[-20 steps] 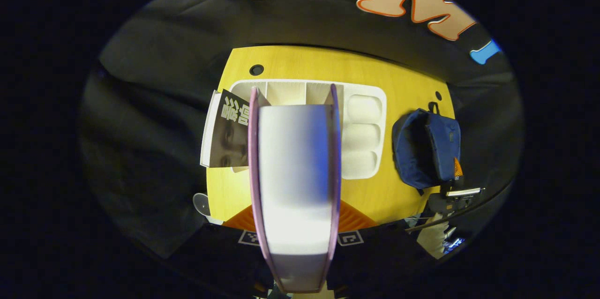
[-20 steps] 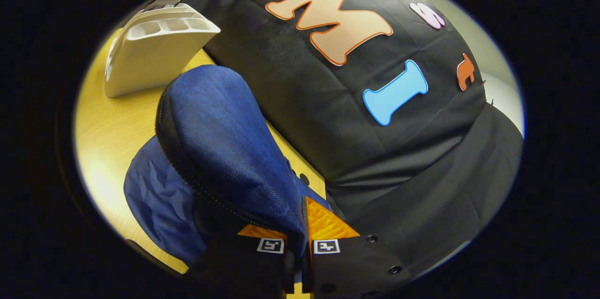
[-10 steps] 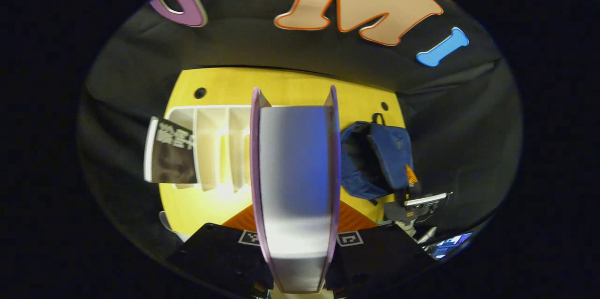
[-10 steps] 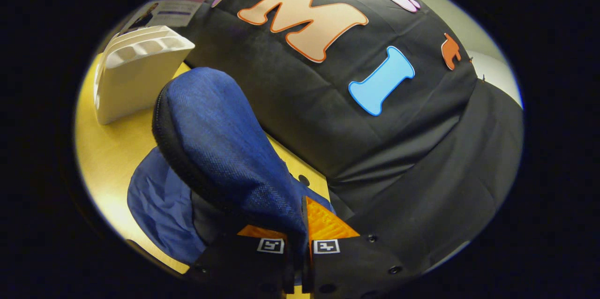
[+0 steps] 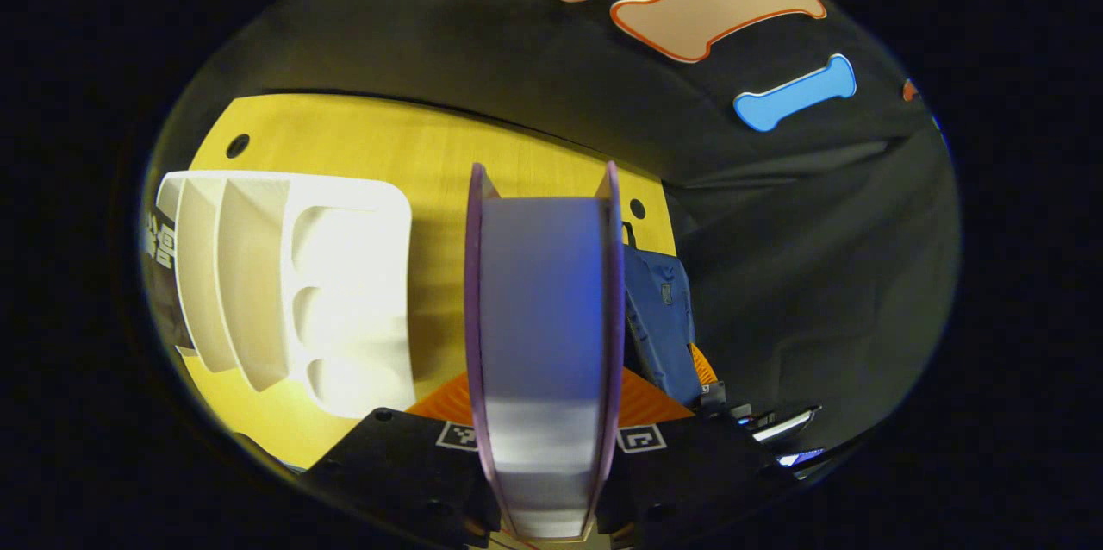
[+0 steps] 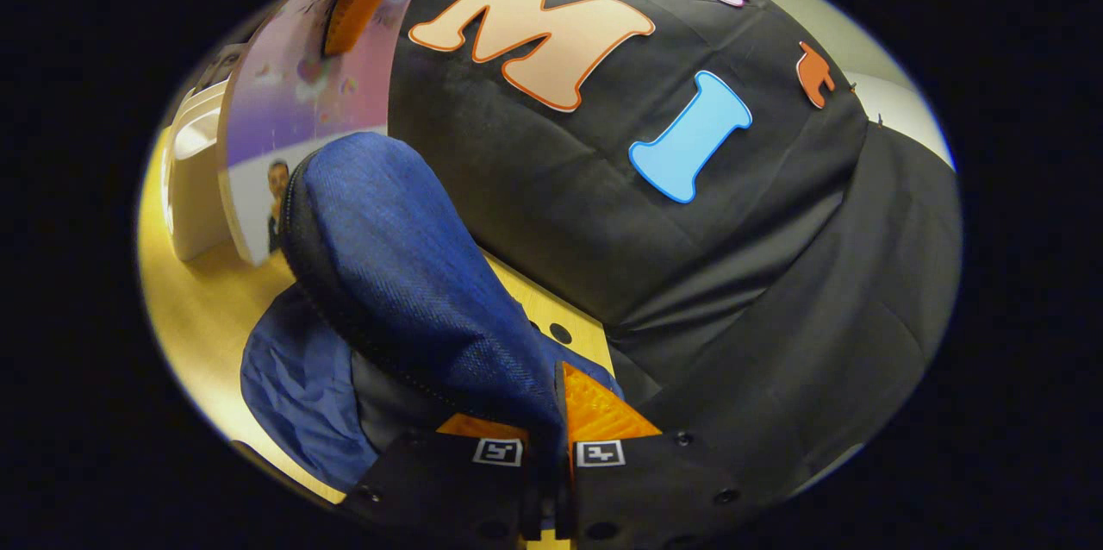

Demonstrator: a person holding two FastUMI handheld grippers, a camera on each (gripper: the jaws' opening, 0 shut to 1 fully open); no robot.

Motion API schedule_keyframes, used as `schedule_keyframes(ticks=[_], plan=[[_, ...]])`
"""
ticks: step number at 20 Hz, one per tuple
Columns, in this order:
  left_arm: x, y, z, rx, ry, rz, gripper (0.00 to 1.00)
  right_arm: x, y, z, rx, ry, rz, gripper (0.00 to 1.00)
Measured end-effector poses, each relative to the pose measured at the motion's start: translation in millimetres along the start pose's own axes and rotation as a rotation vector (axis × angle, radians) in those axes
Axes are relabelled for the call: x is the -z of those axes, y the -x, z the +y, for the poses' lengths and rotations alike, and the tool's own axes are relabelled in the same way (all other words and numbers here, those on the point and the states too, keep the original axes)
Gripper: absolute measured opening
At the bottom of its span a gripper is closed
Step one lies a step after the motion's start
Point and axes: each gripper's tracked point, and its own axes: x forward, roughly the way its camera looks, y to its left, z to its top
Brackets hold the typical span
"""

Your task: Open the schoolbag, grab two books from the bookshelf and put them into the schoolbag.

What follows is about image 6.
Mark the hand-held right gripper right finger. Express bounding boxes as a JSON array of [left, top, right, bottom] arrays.
[[556, 360, 759, 549]]

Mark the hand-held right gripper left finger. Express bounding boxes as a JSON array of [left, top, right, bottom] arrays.
[[345, 412, 552, 547]]

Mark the pink purple book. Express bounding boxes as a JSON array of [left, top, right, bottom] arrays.
[[215, 0, 413, 266]]

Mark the black and white face book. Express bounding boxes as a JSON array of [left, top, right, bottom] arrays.
[[194, 41, 248, 96]]

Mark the blue schoolbag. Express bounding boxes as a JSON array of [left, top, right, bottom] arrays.
[[240, 132, 626, 495]]

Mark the white bookshelf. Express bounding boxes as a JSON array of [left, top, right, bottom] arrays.
[[164, 80, 234, 262]]

